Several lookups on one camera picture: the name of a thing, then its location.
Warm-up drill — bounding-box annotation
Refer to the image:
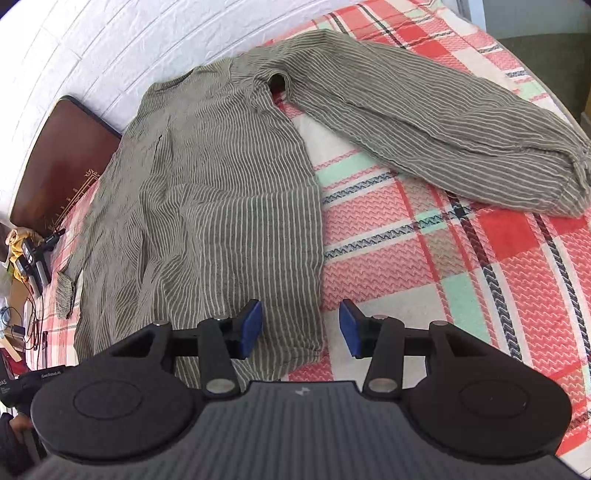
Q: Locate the yellow cloth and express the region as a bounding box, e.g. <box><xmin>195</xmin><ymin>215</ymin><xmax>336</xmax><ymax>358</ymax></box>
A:
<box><xmin>6</xmin><ymin>226</ymin><xmax>34</xmax><ymax>280</ymax></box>

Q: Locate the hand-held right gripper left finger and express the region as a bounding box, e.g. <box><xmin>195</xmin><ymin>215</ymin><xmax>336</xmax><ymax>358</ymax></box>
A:
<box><xmin>108</xmin><ymin>299</ymin><xmax>264</xmax><ymax>400</ymax></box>

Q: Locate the red plaid bed blanket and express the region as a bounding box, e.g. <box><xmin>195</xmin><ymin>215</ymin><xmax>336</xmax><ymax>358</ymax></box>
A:
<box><xmin>28</xmin><ymin>0</ymin><xmax>591</xmax><ymax>457</ymax></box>

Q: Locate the pale blue door frame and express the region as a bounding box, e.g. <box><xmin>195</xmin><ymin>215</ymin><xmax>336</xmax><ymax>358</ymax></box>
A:
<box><xmin>455</xmin><ymin>0</ymin><xmax>488</xmax><ymax>31</ymax></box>

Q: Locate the grey striped shirt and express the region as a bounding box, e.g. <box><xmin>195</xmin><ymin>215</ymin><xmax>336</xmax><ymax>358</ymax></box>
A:
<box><xmin>55</xmin><ymin>30</ymin><xmax>591</xmax><ymax>379</ymax></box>

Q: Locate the black cable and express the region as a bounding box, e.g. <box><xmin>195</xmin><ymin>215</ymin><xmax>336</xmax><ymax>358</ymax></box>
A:
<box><xmin>23</xmin><ymin>293</ymin><xmax>48</xmax><ymax>352</ymax></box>

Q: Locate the red packet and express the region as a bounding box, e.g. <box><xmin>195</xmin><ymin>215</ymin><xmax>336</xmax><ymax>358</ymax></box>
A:
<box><xmin>0</xmin><ymin>351</ymin><xmax>29</xmax><ymax>380</ymax></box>

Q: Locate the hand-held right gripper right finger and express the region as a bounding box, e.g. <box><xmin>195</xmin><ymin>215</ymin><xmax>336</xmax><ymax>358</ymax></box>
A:
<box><xmin>338</xmin><ymin>299</ymin><xmax>497</xmax><ymax>400</ymax></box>

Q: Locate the person's left hand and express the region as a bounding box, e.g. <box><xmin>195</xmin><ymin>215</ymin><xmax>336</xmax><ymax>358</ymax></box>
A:
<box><xmin>9</xmin><ymin>412</ymin><xmax>34</xmax><ymax>437</ymax></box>

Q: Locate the black idle gripper device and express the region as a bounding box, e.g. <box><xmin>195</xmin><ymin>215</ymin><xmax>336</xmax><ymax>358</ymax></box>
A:
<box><xmin>18</xmin><ymin>233</ymin><xmax>64</xmax><ymax>296</ymax></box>

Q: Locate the brown wooden headboard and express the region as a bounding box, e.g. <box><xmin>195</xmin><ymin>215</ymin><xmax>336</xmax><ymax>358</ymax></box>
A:
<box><xmin>9</xmin><ymin>95</ymin><xmax>123</xmax><ymax>232</ymax></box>

